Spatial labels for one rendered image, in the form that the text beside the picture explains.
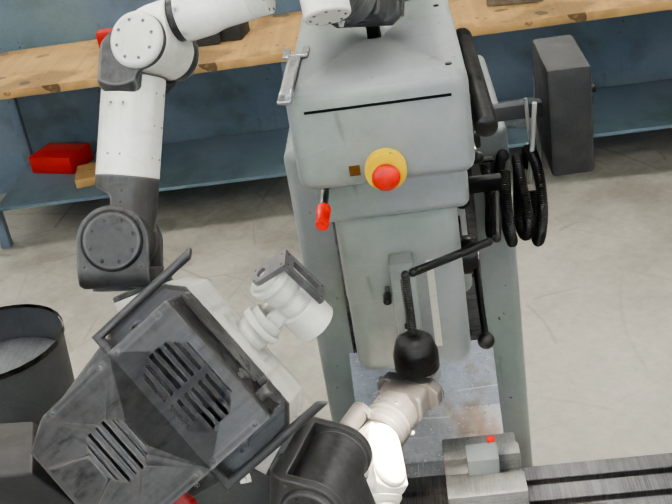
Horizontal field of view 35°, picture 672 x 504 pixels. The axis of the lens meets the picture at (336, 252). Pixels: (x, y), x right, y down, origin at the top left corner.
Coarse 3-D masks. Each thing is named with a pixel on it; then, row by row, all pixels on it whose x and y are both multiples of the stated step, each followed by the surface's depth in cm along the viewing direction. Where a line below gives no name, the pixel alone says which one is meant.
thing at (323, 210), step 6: (324, 192) 160; (324, 198) 158; (318, 204) 156; (324, 204) 155; (318, 210) 154; (324, 210) 154; (330, 210) 155; (318, 216) 153; (324, 216) 152; (330, 216) 154; (318, 222) 152; (324, 222) 151; (318, 228) 152; (324, 228) 152
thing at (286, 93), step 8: (288, 48) 163; (304, 48) 162; (288, 56) 160; (296, 56) 159; (304, 56) 160; (288, 64) 156; (296, 64) 156; (288, 72) 153; (296, 72) 152; (288, 80) 149; (296, 80) 150; (288, 88) 146; (280, 96) 144; (288, 96) 143; (280, 104) 142; (288, 104) 142
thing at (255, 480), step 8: (256, 472) 203; (248, 480) 203; (256, 480) 204; (264, 480) 204; (216, 488) 203; (224, 488) 204; (232, 488) 204; (240, 488) 204; (248, 488) 204; (256, 488) 204; (264, 488) 205; (200, 496) 204; (208, 496) 204; (216, 496) 204; (224, 496) 205; (232, 496) 205; (240, 496) 205; (248, 496) 205; (256, 496) 205; (264, 496) 206
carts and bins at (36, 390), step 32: (0, 320) 378; (32, 320) 378; (0, 352) 373; (32, 352) 370; (64, 352) 358; (0, 384) 338; (32, 384) 345; (64, 384) 358; (0, 416) 344; (32, 416) 349
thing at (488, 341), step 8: (464, 240) 186; (472, 240) 186; (464, 256) 185; (472, 256) 185; (464, 264) 186; (472, 264) 186; (464, 272) 188; (472, 272) 188; (480, 280) 185; (480, 288) 184; (480, 296) 184; (480, 304) 183; (480, 312) 182; (480, 320) 182; (480, 336) 179; (488, 336) 179; (480, 344) 179; (488, 344) 179
